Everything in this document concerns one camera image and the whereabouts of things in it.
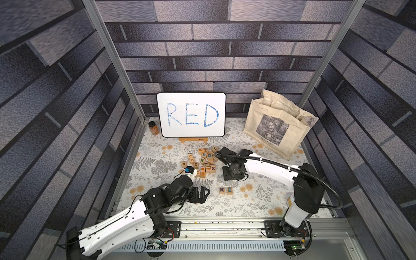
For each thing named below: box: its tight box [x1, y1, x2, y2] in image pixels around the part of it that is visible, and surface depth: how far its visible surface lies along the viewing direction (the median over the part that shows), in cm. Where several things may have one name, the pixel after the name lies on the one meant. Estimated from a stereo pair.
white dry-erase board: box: [156, 92, 227, 139], surface depth 99 cm
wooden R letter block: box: [219, 186, 226, 195], surface depth 85 cm
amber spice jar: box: [148, 120, 160, 136], surface depth 106 cm
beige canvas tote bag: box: [242, 88, 320, 161], surface depth 93 cm
